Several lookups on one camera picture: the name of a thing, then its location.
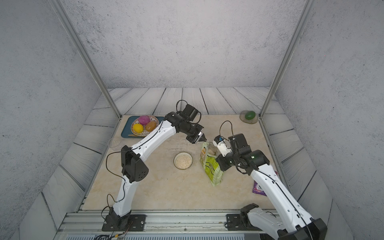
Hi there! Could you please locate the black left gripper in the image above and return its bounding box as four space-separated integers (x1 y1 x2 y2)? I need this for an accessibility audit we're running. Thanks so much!
183 122 209 144

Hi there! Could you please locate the green oats bag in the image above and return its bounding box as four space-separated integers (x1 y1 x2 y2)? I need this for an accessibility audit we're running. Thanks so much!
200 142 224 187

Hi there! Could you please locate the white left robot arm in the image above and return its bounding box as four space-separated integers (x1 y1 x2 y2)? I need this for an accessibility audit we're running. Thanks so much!
109 107 207 218

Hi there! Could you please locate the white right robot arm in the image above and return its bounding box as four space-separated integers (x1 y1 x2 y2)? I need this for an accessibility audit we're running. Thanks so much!
214 141 328 240

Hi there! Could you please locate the purple snack packet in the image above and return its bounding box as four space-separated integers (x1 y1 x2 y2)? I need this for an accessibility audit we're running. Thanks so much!
251 173 278 196

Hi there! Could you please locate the small grey dish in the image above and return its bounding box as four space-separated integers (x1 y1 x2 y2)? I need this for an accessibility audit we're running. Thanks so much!
240 111 259 125

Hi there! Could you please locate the green avocado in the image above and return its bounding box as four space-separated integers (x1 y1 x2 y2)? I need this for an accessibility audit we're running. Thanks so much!
245 111 256 121

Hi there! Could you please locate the brown potato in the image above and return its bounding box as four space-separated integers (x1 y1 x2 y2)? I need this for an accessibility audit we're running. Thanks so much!
145 121 158 132

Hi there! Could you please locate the patterned fruit plate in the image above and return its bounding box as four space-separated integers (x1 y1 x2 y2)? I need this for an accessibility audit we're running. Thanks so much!
131 115 160 137

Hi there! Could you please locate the purple onion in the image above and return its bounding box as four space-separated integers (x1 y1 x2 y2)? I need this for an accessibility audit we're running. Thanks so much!
138 116 151 126

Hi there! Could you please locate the yellow lemon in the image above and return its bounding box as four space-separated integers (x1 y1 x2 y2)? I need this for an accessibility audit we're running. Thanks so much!
132 124 144 135

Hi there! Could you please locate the teal serving tray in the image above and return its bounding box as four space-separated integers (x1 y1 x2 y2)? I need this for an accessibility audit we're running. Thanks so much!
121 115 164 139

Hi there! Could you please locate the clear plastic cup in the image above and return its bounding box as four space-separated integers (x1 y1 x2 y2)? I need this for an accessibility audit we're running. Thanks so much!
108 138 121 149

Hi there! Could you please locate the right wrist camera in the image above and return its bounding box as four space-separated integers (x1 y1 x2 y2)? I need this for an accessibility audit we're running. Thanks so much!
213 135 232 157

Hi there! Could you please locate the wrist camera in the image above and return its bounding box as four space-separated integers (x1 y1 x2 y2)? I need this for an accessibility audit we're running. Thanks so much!
180 104 201 122
213 135 232 157

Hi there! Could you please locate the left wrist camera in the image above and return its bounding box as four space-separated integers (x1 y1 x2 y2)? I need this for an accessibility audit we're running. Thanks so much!
180 104 201 122

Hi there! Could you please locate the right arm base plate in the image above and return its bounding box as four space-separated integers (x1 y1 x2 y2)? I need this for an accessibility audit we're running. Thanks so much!
224 214 261 231

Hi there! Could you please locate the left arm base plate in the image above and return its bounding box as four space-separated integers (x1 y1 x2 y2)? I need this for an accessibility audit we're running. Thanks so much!
102 208 147 232

